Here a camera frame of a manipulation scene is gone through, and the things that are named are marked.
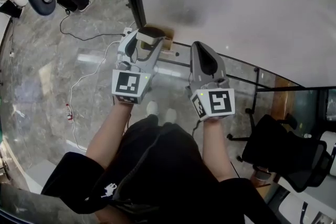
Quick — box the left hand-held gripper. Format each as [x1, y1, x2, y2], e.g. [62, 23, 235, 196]
[112, 29, 166, 105]

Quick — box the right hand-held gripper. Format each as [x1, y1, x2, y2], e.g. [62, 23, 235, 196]
[185, 41, 236, 122]

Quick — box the person's right forearm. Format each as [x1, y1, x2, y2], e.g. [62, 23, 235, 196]
[201, 117, 238, 182]

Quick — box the person's left forearm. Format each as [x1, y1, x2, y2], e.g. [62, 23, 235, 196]
[86, 101, 132, 170]

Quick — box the beige storage box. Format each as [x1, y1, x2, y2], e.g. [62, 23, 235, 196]
[143, 24, 175, 51]

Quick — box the person's left white shoe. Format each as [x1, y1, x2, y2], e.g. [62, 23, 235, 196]
[146, 100, 160, 116]

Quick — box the person's white shoe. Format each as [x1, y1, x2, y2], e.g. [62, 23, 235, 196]
[165, 108, 178, 124]
[146, 100, 160, 116]

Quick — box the person's right white shoe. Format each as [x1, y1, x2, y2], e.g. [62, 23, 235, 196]
[165, 108, 178, 124]

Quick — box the red label water bottle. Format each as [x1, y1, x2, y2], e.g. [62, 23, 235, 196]
[65, 103, 74, 122]

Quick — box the black office chair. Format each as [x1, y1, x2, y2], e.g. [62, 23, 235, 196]
[227, 114, 334, 194]

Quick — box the person's black clothing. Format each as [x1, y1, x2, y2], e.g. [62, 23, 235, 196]
[40, 114, 283, 224]

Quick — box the black flat case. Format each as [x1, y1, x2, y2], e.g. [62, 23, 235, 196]
[0, 0, 23, 19]

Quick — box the white floor cable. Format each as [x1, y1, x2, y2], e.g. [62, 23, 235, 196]
[69, 34, 132, 152]

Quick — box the black floor cable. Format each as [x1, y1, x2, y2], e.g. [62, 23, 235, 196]
[59, 9, 127, 41]

